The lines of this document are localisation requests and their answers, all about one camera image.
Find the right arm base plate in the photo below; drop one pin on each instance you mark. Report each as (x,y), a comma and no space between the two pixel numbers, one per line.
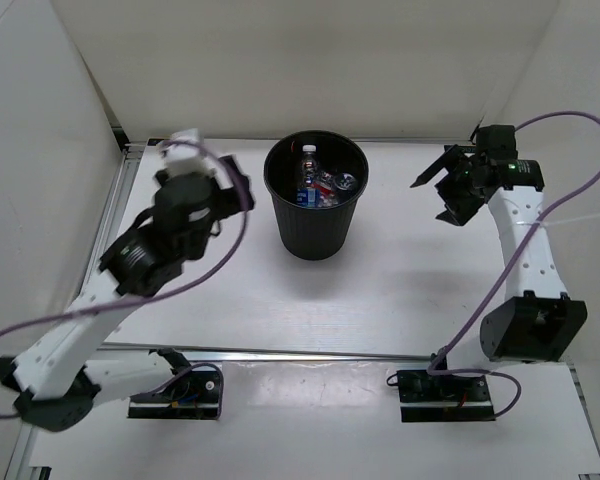
(441,399)

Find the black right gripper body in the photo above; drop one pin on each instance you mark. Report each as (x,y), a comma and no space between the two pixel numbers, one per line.
(461,180)

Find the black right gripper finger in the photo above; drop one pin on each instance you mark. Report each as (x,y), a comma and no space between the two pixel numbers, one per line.
(448,160)
(459,214)

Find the red label water bottle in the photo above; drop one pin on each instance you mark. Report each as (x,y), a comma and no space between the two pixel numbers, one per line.
(325,196)

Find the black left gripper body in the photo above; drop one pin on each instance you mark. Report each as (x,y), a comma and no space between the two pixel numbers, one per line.
(218,197)

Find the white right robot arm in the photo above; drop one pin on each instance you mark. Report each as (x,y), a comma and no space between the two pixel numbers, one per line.
(538,319)

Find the blue label bottle white cap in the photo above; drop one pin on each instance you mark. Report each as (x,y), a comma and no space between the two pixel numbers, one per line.
(305,197)

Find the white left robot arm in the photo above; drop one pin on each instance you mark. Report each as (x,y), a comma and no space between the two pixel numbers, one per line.
(57,380)

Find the aluminium left frame rail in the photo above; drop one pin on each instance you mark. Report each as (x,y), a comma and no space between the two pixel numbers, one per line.
(118,197)

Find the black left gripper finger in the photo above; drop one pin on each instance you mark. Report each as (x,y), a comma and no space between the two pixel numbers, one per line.
(237,198)
(215,226)

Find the small blue label water bottle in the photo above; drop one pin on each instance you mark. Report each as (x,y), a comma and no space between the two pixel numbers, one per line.
(308,168)

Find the black plastic waste bin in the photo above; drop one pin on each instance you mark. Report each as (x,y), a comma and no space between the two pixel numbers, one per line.
(313,233)

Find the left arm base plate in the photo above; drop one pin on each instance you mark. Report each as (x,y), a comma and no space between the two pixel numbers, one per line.
(194,393)

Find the aluminium front rail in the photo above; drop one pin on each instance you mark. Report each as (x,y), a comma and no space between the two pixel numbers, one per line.
(219,354)

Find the black label Pepsi bottle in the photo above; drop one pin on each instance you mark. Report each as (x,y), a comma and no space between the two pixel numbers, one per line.
(344,184)

